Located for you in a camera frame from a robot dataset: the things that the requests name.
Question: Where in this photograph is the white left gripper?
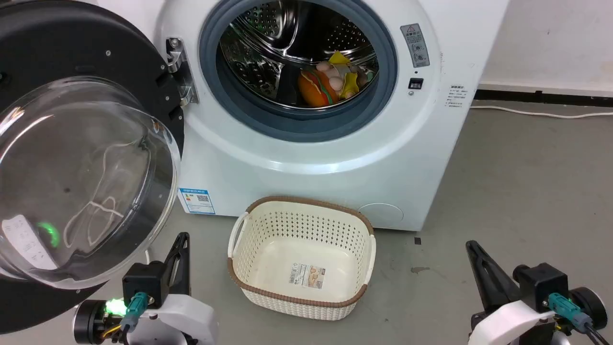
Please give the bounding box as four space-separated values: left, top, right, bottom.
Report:
128 232 219 345

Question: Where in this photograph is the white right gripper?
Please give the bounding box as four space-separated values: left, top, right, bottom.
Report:
465 240 558 345

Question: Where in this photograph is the white front-load washing machine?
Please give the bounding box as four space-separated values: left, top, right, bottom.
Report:
96 0 511 232

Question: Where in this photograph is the metal door hinge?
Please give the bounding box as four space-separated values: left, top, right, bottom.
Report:
166 37 200 105

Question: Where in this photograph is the black washer door glass bowl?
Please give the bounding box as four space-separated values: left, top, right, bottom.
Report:
0 0 187 335

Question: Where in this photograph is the blue energy label sticker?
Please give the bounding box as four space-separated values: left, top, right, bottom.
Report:
178 187 216 215

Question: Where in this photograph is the cream laundry basket brown rim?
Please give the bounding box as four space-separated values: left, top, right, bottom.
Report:
227 195 377 322

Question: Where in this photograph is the round white filter cover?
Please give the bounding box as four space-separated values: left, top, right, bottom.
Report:
358 203 405 230

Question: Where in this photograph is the basket product label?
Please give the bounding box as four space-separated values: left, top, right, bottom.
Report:
288 264 326 289

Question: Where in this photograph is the small printed text label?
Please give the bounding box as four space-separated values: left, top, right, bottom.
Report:
445 85 466 108

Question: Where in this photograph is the black baseboard strip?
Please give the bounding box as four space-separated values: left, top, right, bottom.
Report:
473 89 613 107

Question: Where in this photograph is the stainless steel washer drum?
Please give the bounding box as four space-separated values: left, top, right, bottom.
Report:
219 0 380 110

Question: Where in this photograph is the orange burger plush toy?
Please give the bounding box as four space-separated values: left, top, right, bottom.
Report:
297 69 340 108

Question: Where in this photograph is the yellow plush toy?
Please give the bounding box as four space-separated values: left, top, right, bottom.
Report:
328 50 361 100

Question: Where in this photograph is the doll with pale limbs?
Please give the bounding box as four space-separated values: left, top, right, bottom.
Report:
316 60 377 93

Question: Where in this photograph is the grey warning sticker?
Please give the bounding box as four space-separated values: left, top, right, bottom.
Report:
400 23 431 69

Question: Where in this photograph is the left teal plug cable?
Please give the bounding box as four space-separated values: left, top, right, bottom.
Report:
101 291 149 342

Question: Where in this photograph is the teal plug cable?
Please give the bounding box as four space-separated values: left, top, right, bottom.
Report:
101 291 149 342
547 293 611 345

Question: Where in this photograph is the right teal plug cable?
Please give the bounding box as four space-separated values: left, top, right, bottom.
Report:
547 293 611 345

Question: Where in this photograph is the white floor cable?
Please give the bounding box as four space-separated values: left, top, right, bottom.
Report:
469 104 613 119

